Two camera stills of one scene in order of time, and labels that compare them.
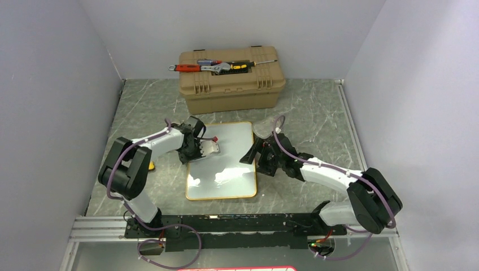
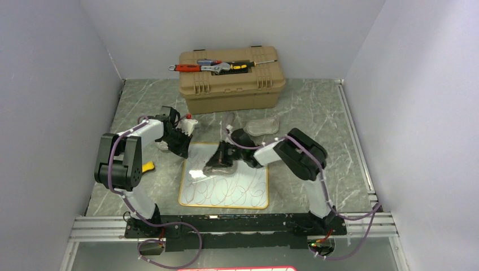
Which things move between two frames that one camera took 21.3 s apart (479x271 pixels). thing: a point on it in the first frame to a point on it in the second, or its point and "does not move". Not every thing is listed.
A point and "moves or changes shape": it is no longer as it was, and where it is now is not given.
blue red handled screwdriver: [208, 62] does not move
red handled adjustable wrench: [198, 68] does not move
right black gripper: [261, 147] to [222, 159]
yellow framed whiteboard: [221, 175] moves or changes shape
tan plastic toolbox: [255, 88] does not move
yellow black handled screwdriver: [239, 65] does not move
